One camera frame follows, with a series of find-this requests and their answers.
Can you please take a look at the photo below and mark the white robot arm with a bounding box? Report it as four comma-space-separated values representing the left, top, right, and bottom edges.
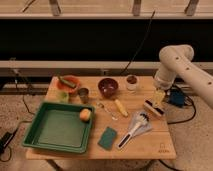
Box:
154, 45, 213, 109

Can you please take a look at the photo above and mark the orange peach fruit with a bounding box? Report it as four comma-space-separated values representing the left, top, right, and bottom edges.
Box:
79, 109, 91, 122

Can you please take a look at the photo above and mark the black hanging cable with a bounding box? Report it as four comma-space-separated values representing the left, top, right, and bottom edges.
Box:
119, 9, 157, 77

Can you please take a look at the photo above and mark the light green cup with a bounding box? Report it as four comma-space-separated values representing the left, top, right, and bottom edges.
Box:
56, 91, 69, 103

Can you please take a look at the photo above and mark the green plastic tray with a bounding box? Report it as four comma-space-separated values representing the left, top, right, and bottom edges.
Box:
23, 102, 94, 154

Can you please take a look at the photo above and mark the purple bowl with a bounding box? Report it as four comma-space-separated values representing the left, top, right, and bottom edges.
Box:
98, 78, 118, 98

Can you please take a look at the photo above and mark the green cucumber toy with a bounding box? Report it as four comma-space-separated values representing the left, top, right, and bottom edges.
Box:
58, 76, 76, 88

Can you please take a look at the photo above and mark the wooden table board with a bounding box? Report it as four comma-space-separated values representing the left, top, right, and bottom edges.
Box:
26, 76, 176, 160

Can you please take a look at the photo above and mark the teal sponge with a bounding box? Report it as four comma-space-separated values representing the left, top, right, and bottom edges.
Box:
98, 127, 117, 150

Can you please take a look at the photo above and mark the glass jar with brown lid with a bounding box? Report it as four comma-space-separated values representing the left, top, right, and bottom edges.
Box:
126, 75, 138, 91

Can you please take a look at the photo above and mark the blue power box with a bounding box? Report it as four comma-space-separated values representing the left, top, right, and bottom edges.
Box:
169, 91, 185, 107

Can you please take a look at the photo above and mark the black power adapter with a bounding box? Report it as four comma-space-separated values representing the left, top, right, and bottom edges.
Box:
0, 132, 13, 154

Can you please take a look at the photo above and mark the yellow corn toy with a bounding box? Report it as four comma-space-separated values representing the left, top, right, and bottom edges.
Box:
114, 99, 128, 117

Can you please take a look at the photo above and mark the white dish brush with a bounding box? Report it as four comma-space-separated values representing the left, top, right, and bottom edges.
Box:
118, 113, 148, 149

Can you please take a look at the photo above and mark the small metal cup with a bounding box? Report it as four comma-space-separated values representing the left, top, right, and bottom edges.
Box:
78, 88, 89, 104

